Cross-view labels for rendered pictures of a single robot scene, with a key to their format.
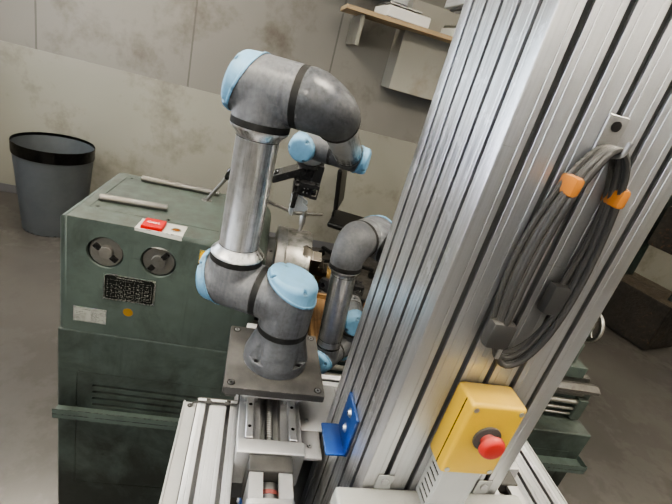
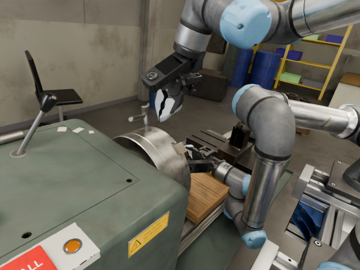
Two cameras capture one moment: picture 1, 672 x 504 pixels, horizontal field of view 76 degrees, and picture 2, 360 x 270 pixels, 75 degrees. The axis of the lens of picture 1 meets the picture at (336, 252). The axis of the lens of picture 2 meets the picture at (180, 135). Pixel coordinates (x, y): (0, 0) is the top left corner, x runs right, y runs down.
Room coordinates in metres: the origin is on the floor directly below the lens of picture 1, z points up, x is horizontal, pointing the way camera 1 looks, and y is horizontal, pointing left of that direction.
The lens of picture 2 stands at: (0.90, 0.53, 1.60)
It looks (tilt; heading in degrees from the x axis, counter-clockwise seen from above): 27 degrees down; 318
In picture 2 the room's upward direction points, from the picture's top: 8 degrees clockwise
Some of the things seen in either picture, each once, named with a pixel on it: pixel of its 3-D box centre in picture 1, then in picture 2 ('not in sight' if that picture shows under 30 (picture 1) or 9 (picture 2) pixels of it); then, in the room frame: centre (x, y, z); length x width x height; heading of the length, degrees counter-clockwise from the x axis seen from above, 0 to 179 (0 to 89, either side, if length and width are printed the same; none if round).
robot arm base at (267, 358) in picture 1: (279, 341); not in sight; (0.84, 0.07, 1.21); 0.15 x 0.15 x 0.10
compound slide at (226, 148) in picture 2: not in sight; (235, 149); (1.50, -0.42, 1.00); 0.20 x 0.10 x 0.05; 102
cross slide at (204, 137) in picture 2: not in sight; (225, 150); (1.57, -0.43, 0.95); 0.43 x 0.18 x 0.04; 12
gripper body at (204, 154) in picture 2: (350, 294); (207, 162); (1.41, -0.09, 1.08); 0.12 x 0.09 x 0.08; 11
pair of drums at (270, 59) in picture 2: not in sight; (250, 68); (4.73, -5.11, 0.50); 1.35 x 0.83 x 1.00; 14
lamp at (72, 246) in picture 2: not in sight; (72, 247); (1.17, 0.48, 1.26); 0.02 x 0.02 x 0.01
